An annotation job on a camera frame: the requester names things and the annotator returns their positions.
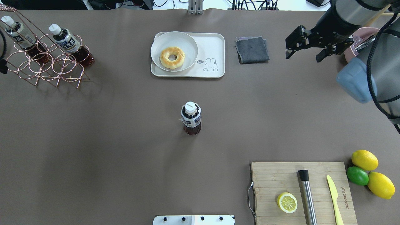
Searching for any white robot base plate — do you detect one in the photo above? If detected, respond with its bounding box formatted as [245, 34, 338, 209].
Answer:
[153, 215, 235, 225]

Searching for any tea bottle in rack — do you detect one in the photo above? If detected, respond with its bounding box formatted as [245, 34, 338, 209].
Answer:
[49, 24, 94, 67]
[1, 16, 51, 65]

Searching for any front tea bottle in rack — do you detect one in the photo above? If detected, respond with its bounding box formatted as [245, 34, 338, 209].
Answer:
[49, 24, 94, 67]

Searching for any yellow lemon upper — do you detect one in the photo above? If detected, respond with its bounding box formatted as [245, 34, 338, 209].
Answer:
[351, 149, 379, 171]

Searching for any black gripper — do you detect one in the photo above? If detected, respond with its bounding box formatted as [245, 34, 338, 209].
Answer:
[285, 25, 355, 63]

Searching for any yellow lemon lower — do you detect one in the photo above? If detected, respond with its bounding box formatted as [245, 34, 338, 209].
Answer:
[367, 172, 395, 199]

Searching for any grey folded cloth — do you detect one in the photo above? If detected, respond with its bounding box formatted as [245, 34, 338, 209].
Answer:
[235, 37, 270, 64]

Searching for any yellow lemon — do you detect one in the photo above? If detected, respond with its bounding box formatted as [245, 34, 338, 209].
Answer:
[351, 149, 379, 171]
[367, 172, 395, 199]

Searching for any green lime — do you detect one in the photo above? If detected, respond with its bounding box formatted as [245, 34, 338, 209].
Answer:
[346, 166, 369, 186]

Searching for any rear tea bottle in rack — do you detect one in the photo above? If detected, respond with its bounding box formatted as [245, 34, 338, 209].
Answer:
[1, 16, 51, 65]

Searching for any pink bowl with ice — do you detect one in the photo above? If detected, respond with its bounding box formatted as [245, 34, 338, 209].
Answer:
[344, 27, 379, 62]

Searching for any tea bottle white cap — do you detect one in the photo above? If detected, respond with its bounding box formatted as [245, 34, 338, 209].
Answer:
[181, 101, 202, 135]

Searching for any copper wire bottle rack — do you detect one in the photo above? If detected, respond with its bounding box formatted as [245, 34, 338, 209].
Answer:
[1, 4, 91, 88]

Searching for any steel muddler black tip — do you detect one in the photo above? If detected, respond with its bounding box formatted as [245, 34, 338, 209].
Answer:
[298, 170, 318, 225]

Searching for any wooden stand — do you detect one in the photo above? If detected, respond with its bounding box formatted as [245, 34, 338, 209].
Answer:
[364, 0, 399, 27]

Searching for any yellow donut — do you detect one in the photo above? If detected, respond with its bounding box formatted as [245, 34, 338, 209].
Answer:
[160, 47, 186, 69]

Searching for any half lemon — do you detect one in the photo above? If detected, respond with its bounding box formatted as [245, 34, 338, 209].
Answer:
[277, 192, 298, 214]

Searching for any wooden cutting board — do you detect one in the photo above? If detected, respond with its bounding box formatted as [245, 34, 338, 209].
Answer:
[251, 162, 357, 225]

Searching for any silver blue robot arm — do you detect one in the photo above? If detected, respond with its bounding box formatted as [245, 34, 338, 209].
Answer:
[285, 0, 399, 131]

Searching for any aluminium frame post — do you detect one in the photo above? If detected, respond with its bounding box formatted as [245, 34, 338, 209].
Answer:
[187, 0, 204, 15]

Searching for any yellow plastic knife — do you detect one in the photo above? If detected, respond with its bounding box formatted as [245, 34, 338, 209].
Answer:
[326, 175, 344, 225]

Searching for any beige rabbit tray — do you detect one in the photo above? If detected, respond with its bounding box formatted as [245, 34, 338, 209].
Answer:
[151, 32, 225, 78]

